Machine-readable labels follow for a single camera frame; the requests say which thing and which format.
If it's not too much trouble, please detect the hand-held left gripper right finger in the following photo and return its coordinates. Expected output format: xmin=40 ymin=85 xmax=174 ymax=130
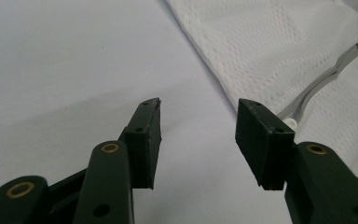
xmin=234 ymin=98 xmax=296 ymax=191

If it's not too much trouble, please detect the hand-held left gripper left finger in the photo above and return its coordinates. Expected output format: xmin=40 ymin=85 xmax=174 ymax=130
xmin=117 ymin=97 xmax=163 ymax=190

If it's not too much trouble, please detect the grey drawstring with white tips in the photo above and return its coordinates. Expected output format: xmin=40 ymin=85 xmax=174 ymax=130
xmin=276 ymin=33 xmax=358 ymax=131

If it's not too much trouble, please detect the white mesh garment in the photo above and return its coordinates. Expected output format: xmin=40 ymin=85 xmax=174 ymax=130
xmin=166 ymin=0 xmax=358 ymax=185

